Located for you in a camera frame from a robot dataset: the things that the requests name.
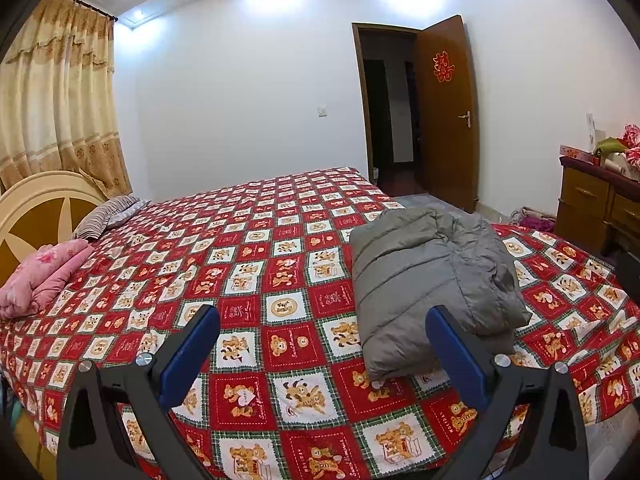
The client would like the pink folded blanket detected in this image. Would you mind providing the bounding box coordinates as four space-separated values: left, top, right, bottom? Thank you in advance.
1 240 94 320

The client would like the brown wooden door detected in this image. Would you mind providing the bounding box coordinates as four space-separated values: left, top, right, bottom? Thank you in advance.
413 14 480 212

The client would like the grey puffer jacket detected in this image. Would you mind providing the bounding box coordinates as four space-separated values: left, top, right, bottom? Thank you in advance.
349 206 532 380

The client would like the brown wooden dresser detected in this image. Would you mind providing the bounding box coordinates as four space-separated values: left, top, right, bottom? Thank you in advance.
554 156 639 258

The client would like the striped grey pillow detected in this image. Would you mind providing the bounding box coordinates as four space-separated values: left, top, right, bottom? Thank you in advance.
73 194 151 240

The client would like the red clothes pile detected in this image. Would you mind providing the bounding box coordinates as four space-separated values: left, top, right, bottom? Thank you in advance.
509 207 556 233

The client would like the red checkered teddy bedspread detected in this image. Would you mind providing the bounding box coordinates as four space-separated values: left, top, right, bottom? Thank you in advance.
1 167 639 479

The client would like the dark wooden door frame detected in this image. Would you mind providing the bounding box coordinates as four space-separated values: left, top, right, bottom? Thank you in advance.
352 23 424 196

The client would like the gold door handle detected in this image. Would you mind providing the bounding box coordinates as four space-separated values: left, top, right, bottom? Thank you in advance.
458 110 472 129

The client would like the cream wooden headboard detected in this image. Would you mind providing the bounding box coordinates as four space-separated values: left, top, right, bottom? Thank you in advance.
1 170 106 282

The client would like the red double happiness sticker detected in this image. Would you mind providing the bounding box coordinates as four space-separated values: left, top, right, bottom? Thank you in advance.
433 51 456 84

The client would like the beige patterned curtain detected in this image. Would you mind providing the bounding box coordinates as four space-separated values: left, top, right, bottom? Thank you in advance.
1 0 132 197

